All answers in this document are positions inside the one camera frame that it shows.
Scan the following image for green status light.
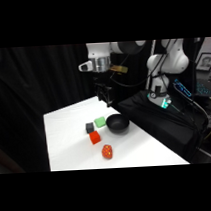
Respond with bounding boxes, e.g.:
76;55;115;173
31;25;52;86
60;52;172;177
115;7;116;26
159;98;172;111

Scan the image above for green block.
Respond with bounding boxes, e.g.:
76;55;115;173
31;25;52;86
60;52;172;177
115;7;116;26
93;115;108;129

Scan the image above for blue glowing device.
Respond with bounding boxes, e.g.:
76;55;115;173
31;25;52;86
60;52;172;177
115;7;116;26
173;77;193;100

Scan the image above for black curtain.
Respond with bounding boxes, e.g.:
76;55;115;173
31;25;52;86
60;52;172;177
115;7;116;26
0;40;159;175

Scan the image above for red ball with yellow dots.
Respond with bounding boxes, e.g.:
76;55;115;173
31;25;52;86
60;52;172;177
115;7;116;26
101;143;114;161

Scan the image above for red block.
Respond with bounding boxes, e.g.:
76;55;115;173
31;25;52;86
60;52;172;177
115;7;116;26
88;130;102;145

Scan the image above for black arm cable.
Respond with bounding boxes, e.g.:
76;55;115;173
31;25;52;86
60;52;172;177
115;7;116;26
107;39;181;90

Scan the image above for dark grey block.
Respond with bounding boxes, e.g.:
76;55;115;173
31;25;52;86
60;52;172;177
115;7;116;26
84;122;96;135

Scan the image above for black cloth covered stand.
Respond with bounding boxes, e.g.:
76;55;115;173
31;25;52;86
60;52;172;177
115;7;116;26
116;86;211;168

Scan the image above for framed picture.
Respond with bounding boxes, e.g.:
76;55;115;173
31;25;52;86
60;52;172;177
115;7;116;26
194;52;211;73

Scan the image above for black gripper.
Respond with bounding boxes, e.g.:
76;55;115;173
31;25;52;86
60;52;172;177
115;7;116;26
93;78;114;109

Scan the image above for black bowl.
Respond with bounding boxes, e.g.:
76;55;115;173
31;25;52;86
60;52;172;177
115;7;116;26
105;112;131;134

